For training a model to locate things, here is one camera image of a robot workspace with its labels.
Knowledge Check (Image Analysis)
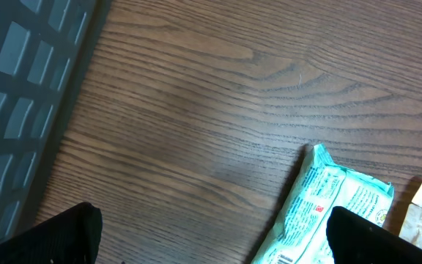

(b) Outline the teal wet wipes pack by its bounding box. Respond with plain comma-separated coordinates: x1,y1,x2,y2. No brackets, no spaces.
252,144,394,264

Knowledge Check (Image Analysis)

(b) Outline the grey plastic mesh basket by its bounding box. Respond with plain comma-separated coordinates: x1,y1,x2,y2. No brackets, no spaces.
0,0,95,243

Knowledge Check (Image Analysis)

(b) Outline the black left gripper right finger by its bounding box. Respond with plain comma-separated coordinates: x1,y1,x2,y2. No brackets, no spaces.
326,206,422,264

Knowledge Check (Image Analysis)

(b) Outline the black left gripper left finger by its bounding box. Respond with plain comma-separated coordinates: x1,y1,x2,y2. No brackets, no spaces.
0,202,103,264

